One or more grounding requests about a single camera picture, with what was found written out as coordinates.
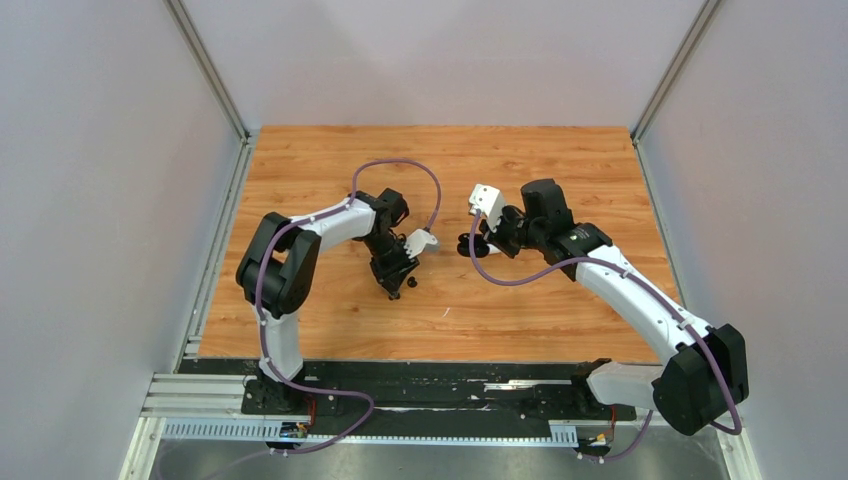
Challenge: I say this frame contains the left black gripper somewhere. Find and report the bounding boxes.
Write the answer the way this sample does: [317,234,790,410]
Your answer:
[362,233,420,299]

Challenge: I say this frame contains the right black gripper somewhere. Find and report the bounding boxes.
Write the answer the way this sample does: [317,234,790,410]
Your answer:
[478,203,545,259]

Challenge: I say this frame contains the black earbud charging case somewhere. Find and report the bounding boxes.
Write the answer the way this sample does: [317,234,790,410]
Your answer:
[456,232,491,258]

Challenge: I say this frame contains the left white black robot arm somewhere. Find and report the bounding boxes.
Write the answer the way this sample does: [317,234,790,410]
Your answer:
[235,189,439,413]

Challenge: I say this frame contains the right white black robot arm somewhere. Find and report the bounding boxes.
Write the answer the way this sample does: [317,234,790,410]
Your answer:
[467,179,749,436]

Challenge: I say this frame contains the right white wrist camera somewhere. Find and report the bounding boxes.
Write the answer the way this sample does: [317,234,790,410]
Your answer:
[468,184,506,232]

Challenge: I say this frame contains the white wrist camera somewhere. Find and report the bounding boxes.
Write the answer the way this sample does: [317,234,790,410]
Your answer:
[404,229,440,259]
[468,184,506,232]

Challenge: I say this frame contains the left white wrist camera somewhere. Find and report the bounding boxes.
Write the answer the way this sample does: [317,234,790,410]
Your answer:
[404,229,440,259]

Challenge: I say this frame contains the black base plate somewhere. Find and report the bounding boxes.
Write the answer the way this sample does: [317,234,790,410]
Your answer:
[177,358,648,445]

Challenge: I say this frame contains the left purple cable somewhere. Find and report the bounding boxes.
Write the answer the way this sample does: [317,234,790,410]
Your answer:
[254,158,444,456]

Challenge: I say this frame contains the purple cable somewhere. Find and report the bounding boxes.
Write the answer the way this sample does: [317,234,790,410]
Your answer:
[254,158,444,456]
[467,209,745,463]

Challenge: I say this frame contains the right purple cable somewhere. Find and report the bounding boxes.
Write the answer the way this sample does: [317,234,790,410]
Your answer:
[467,209,745,463]

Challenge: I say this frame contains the white slotted cable duct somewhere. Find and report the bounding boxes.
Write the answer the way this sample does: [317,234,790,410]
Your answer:
[161,421,580,448]

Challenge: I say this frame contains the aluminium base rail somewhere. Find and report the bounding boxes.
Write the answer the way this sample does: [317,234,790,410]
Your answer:
[140,372,745,429]

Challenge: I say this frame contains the right aluminium frame post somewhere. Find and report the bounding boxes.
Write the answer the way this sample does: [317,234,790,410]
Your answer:
[630,0,724,146]

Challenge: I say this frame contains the aluminium frame post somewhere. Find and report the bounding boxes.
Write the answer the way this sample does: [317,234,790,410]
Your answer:
[163,0,251,143]
[630,0,724,146]

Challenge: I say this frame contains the left aluminium frame post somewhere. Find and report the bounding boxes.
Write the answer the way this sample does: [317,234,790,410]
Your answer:
[163,0,251,143]

